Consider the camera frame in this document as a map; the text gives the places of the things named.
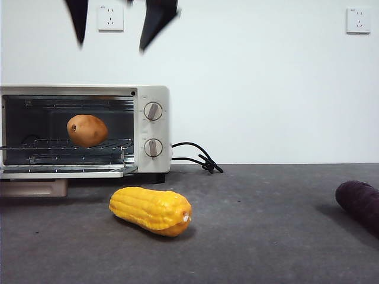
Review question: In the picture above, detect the brown potato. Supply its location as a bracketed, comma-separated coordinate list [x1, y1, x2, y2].
[66, 114, 109, 148]

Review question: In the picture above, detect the glass oven door beige handle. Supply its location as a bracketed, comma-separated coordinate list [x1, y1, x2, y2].
[0, 164, 139, 198]

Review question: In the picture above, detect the beige oven control knob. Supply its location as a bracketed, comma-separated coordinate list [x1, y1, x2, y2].
[143, 138, 163, 160]
[143, 102, 163, 122]

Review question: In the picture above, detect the white Toshiba toaster oven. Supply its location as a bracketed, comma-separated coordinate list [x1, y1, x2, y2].
[0, 85, 172, 184]

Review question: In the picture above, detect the purple sweet potato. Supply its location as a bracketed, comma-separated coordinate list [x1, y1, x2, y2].
[335, 180, 379, 237]

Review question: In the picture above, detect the yellow corn cob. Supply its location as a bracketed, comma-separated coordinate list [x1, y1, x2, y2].
[108, 186, 192, 237]

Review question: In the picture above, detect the white wall socket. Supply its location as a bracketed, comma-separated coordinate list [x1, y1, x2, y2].
[98, 4, 124, 33]
[345, 8, 371, 36]

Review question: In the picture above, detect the metal wire oven rack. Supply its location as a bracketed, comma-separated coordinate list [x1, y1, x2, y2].
[0, 137, 134, 152]

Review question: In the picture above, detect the black oven power cable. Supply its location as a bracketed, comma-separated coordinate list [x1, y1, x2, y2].
[171, 142, 224, 175]

